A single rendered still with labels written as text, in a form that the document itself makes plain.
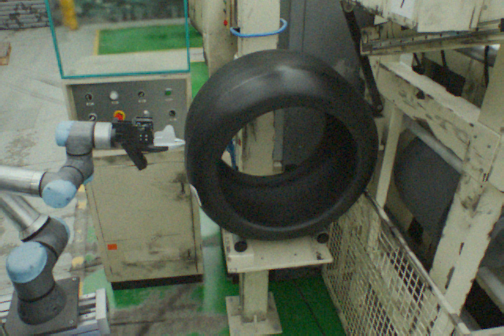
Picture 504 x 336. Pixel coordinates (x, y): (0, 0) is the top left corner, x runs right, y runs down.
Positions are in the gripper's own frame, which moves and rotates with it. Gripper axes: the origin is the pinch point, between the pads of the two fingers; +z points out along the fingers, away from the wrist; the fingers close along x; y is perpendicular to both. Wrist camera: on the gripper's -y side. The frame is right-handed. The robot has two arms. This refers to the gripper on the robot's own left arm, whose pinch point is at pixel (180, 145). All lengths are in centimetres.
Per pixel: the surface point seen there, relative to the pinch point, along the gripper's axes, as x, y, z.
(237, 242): -9.7, -29.8, 19.5
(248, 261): -10.2, -37.8, 24.1
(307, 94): -12.3, 22.9, 31.8
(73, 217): 134, -133, -72
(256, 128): 26.9, -5.8, 28.6
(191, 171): -9.6, -3.2, 3.3
